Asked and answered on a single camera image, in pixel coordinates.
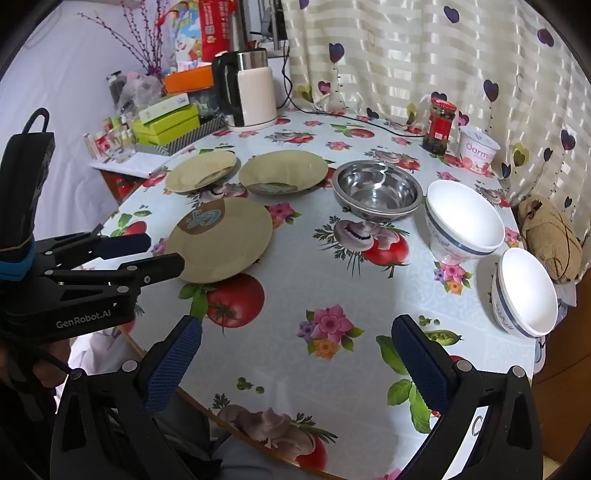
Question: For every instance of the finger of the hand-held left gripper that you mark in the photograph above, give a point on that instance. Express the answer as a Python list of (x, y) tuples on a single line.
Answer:
[(157, 270), (124, 244)]

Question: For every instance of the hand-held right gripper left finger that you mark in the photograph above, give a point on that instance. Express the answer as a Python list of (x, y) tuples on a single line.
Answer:
[(173, 364)]

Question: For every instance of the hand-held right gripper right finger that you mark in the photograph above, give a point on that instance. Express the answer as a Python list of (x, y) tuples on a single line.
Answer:
[(422, 364)]

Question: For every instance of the tan plate with printed emblem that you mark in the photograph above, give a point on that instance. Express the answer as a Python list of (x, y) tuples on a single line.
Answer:
[(198, 168), (231, 249), (286, 168)]

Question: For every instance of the stainless steel bowl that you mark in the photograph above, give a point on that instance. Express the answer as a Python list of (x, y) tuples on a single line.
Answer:
[(378, 184)]

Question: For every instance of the person's left hand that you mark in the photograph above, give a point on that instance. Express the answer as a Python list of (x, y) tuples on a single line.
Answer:
[(48, 364)]

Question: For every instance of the white paper booklet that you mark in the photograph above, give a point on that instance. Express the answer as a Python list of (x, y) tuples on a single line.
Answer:
[(138, 166)]

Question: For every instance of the clear glass cup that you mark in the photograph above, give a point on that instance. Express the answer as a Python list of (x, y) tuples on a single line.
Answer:
[(122, 151)]

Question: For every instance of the row of small bottles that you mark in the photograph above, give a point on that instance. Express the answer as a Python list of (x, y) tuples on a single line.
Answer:
[(115, 136)]

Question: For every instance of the person's grey clothing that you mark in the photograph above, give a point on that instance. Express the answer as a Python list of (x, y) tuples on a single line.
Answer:
[(240, 461)]

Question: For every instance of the green box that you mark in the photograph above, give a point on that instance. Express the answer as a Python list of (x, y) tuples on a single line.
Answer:
[(166, 127)]

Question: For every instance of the floral vegetable print tablecloth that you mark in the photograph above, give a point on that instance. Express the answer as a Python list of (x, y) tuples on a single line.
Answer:
[(323, 277)]

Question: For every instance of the black white striped tray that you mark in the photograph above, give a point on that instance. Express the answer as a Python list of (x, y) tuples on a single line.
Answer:
[(198, 134)]

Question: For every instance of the wooden cabinet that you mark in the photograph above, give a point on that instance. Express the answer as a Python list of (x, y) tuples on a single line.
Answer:
[(563, 369)]

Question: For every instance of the white flat box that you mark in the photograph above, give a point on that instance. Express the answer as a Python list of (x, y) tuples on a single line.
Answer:
[(164, 107)]

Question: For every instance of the crumpled clear plastic bag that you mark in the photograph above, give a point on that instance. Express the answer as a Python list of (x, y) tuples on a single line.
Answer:
[(141, 90)]

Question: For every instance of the dark jar with lid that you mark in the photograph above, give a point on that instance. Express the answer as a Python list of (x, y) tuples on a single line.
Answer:
[(115, 87)]

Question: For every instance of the dark printed box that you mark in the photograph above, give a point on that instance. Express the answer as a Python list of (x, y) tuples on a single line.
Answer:
[(203, 99)]

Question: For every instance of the orange box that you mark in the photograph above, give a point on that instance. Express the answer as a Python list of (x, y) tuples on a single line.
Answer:
[(189, 81)]

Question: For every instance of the purple flower branches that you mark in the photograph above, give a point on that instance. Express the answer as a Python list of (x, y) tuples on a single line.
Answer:
[(150, 50)]

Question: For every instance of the cream electric kettle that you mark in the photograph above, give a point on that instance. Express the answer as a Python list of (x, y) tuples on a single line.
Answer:
[(254, 92)]

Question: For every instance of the colourful cartoon carton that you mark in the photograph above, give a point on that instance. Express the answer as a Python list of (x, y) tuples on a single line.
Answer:
[(184, 41)]

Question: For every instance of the white yogurt cup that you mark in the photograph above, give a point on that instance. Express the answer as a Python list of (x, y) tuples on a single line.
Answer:
[(478, 154)]

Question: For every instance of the red package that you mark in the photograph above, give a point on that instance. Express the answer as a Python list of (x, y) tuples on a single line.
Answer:
[(214, 27)]

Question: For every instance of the red-lidded chili sauce jar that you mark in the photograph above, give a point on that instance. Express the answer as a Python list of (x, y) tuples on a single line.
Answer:
[(438, 129)]

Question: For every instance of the cream curtain with heart print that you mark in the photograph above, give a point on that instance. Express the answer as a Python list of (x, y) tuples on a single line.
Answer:
[(415, 55)]

